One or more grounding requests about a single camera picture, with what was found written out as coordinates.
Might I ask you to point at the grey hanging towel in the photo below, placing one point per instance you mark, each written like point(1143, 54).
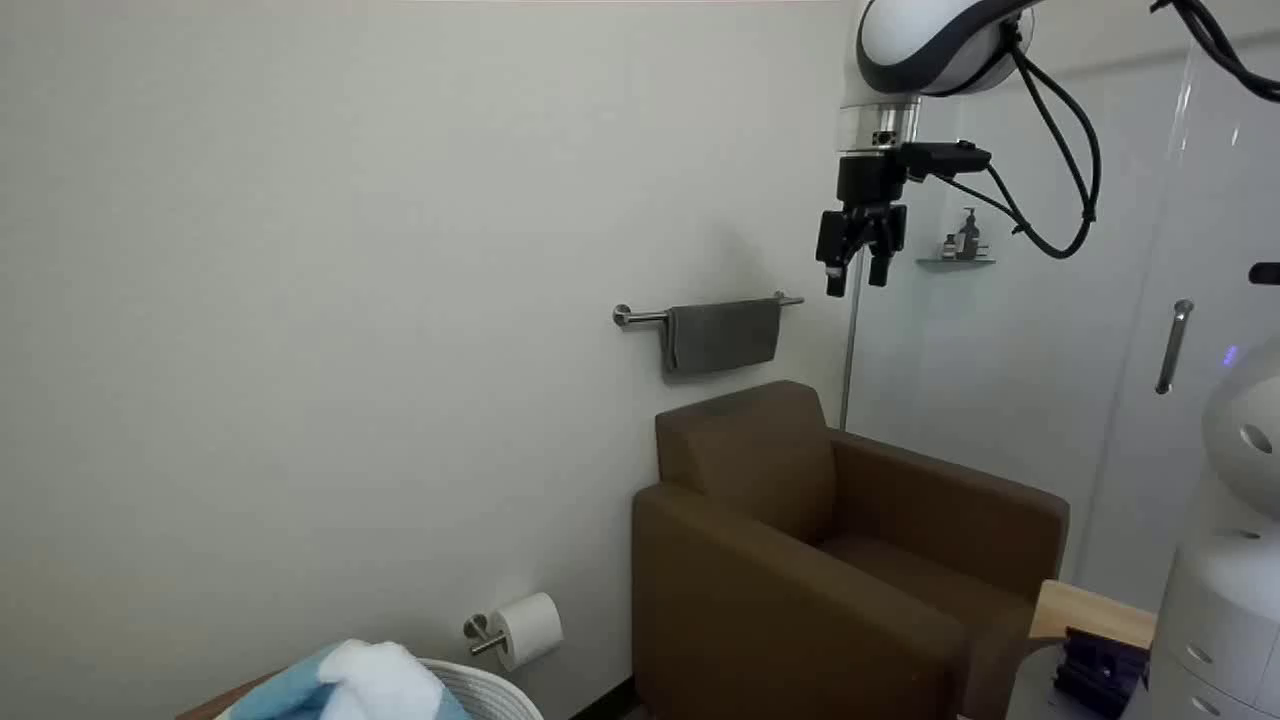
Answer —
point(720, 337)

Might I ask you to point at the purple block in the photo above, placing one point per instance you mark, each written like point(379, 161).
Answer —
point(1103, 665)

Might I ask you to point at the light wooden board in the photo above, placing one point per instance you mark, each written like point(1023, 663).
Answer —
point(1084, 613)

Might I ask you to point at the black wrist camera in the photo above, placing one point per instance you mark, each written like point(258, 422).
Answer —
point(947, 161)

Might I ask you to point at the glass shower enclosure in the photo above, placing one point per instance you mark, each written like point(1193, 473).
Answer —
point(1043, 372)

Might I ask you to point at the white woven laundry basket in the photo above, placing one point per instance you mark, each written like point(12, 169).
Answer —
point(500, 688)

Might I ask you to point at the small glass shower shelf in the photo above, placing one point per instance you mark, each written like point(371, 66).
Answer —
point(955, 260)

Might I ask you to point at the blue white striped towel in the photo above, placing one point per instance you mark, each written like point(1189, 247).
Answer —
point(362, 680)

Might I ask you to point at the chrome towel bar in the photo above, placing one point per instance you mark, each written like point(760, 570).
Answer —
point(638, 317)

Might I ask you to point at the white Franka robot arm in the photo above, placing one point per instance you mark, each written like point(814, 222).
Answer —
point(934, 42)

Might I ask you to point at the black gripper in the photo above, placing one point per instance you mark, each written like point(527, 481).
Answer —
point(875, 183)

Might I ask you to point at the chrome toilet paper holder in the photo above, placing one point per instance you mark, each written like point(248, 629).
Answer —
point(480, 629)

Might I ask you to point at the small shower bottle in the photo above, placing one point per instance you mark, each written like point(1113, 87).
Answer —
point(968, 237)

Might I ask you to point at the white toilet paper roll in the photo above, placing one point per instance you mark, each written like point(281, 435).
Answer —
point(529, 627)

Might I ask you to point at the black stereo camera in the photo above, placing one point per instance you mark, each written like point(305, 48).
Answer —
point(1266, 274)

